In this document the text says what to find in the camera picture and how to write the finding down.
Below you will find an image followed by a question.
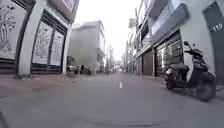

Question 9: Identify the grey asphalt road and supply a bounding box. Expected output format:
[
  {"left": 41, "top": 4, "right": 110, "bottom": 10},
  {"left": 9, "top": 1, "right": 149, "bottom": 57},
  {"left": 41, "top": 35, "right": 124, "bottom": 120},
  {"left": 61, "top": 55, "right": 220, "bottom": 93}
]
[{"left": 0, "top": 71, "right": 224, "bottom": 128}]

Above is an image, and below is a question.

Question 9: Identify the grey concrete building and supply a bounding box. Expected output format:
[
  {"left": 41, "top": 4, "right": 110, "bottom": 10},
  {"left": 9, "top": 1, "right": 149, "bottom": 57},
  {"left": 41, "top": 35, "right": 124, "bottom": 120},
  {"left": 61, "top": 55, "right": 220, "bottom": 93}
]
[{"left": 67, "top": 20, "right": 107, "bottom": 76}]

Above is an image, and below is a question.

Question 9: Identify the row of buildings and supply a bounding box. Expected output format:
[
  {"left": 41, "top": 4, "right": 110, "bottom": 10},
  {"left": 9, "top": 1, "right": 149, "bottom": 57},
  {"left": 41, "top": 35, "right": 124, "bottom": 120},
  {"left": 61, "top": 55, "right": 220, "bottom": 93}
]
[{"left": 121, "top": 0, "right": 224, "bottom": 85}]

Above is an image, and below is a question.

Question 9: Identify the black scooter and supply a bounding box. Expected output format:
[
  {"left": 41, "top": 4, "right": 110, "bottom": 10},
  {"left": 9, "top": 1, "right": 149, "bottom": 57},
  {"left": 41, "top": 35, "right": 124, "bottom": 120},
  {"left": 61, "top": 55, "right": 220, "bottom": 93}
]
[{"left": 164, "top": 41, "right": 218, "bottom": 102}]

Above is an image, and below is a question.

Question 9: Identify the building with ornate gates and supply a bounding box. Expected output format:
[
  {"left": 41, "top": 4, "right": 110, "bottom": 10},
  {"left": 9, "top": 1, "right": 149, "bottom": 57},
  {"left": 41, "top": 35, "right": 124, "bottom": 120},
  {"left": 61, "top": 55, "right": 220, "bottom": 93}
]
[{"left": 0, "top": 0, "right": 81, "bottom": 80}]

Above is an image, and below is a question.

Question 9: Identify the group of parked motorbikes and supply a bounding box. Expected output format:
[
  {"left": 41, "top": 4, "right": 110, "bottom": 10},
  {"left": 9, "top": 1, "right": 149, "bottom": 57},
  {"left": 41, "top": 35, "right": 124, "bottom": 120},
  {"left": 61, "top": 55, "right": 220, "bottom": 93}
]
[{"left": 66, "top": 56, "right": 93, "bottom": 77}]

